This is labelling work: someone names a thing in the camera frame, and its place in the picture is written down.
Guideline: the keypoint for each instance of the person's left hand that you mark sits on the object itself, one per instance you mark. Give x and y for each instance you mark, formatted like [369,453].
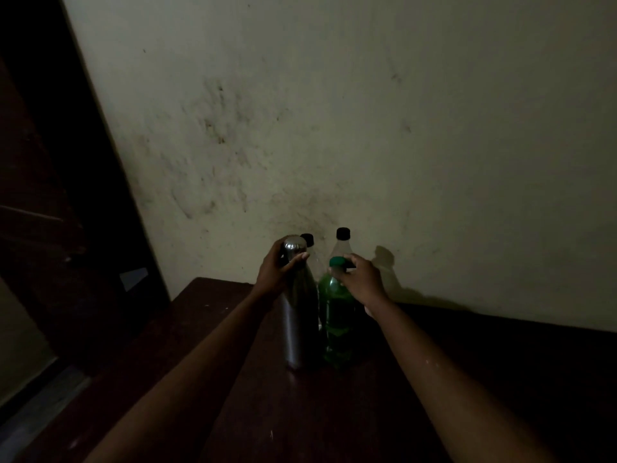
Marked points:
[271,279]

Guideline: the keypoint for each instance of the green plastic bottle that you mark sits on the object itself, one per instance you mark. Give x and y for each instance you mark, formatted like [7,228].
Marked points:
[338,318]

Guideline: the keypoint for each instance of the person's right hand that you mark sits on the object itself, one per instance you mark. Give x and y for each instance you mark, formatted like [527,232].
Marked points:
[365,283]

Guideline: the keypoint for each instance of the steel water bottle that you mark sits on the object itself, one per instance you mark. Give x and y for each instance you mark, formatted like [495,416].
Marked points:
[300,313]

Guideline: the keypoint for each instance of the person's left forearm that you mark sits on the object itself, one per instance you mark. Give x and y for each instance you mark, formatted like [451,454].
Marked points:
[183,380]

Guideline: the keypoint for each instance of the clear bottle with black cap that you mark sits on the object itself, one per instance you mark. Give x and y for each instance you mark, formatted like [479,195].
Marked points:
[342,245]
[311,255]

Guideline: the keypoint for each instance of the person's right forearm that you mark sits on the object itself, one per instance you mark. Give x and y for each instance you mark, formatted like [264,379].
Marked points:
[448,390]

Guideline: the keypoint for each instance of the person's left thumb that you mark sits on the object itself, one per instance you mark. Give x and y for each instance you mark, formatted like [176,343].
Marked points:
[297,262]

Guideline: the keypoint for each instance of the person's right thumb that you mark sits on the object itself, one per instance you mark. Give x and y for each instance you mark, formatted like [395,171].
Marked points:
[340,278]

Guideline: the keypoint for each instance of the dark wooden door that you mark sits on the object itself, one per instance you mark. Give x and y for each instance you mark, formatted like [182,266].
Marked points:
[62,197]

